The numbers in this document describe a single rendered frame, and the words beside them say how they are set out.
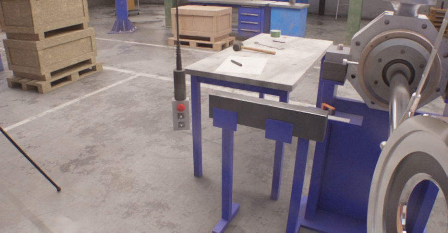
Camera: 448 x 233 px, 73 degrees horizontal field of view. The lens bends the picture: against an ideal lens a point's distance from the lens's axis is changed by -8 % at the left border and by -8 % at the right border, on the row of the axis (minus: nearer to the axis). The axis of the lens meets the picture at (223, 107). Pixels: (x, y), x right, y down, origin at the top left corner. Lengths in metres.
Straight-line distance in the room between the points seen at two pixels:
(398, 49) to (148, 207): 1.79
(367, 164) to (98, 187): 1.88
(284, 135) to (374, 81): 0.50
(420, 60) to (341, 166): 0.87
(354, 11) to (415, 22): 5.88
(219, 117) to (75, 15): 3.80
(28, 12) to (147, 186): 2.99
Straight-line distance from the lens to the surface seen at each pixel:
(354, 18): 7.58
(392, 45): 1.57
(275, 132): 1.66
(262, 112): 1.65
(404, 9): 1.74
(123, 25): 9.00
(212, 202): 2.35
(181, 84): 1.22
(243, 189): 2.47
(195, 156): 2.51
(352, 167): 2.13
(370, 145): 2.05
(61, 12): 5.04
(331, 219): 2.29
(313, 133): 1.62
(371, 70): 1.60
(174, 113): 1.26
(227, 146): 1.84
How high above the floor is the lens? 1.49
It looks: 23 degrees down
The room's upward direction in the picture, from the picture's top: 1 degrees clockwise
